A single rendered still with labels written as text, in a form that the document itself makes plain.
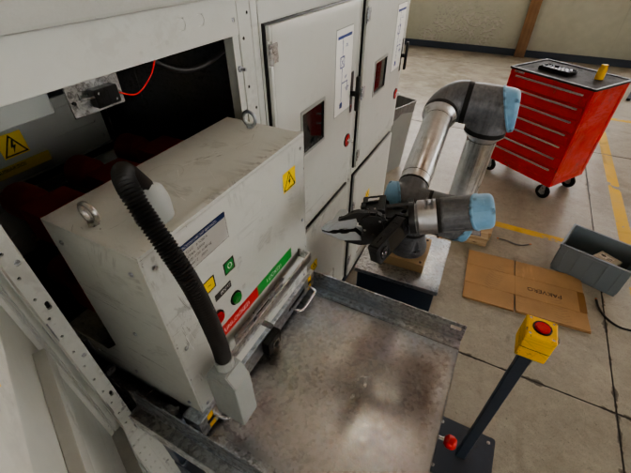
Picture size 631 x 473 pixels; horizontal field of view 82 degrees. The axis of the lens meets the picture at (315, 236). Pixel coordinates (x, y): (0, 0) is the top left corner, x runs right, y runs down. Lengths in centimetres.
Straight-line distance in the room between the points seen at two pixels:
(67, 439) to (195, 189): 41
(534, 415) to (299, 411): 142
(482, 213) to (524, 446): 146
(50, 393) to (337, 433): 59
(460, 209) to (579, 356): 182
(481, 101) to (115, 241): 94
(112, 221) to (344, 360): 68
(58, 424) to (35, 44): 51
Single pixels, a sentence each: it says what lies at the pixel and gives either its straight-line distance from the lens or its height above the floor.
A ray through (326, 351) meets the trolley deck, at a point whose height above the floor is 85.
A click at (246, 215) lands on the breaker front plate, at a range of 75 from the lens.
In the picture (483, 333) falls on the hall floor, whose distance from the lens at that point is 235.
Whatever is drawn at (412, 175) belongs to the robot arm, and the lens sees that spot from 93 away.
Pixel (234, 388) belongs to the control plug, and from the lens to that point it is 74.
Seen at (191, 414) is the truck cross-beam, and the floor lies 93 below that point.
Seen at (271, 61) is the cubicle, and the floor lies 150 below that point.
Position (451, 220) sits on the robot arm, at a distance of 78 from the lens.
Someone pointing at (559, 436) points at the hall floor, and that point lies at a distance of 217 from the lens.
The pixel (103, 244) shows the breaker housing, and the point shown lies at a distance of 63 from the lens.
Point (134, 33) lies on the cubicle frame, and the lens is 77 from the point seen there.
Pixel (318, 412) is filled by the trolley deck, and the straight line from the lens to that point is 99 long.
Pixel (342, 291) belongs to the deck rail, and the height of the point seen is 87.
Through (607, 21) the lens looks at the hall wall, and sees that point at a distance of 861.
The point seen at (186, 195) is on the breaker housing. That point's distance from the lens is 69.
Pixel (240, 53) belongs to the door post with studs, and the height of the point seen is 153.
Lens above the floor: 174
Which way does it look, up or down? 39 degrees down
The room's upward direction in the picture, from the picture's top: straight up
